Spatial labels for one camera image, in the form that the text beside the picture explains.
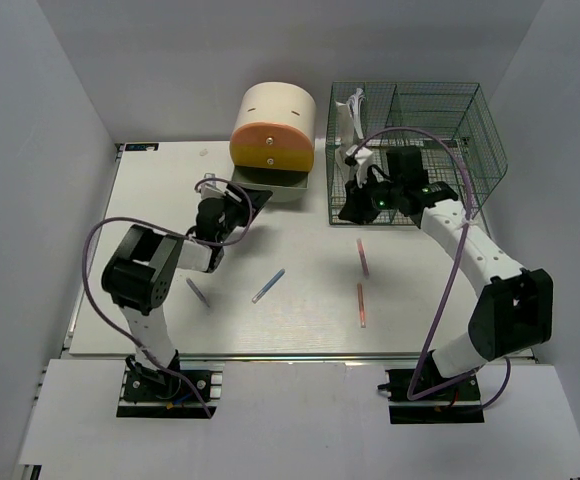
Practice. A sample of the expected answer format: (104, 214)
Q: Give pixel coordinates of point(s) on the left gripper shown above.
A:
(256, 200)

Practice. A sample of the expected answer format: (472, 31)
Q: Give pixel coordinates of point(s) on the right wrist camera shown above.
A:
(357, 162)

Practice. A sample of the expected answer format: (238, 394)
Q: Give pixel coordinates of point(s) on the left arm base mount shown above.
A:
(144, 396)

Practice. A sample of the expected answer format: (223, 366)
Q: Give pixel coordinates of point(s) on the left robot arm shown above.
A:
(139, 274)

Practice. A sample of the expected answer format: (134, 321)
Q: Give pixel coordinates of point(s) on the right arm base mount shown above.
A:
(458, 404)

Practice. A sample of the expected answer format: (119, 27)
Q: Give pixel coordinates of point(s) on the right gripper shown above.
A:
(357, 211)

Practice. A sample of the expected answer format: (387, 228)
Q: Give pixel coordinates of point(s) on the white paper booklet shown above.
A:
(348, 134)

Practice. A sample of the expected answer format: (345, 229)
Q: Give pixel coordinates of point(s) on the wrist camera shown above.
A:
(357, 162)
(209, 188)

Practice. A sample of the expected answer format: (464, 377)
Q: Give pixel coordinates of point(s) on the black label sticker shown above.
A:
(141, 147)

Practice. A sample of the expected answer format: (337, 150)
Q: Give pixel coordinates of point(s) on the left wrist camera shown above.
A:
(209, 188)

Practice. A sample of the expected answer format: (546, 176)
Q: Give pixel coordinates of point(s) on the pink pen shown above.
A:
(363, 258)

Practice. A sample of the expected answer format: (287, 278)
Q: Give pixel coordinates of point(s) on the round drawer storage box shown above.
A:
(272, 145)

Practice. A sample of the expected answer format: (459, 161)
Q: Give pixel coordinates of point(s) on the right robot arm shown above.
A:
(514, 306)

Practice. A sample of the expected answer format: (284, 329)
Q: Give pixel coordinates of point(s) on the purple pen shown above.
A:
(198, 293)

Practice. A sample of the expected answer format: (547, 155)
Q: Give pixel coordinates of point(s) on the blue pen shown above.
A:
(267, 286)

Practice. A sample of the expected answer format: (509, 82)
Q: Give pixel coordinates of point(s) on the orange pen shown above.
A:
(361, 305)

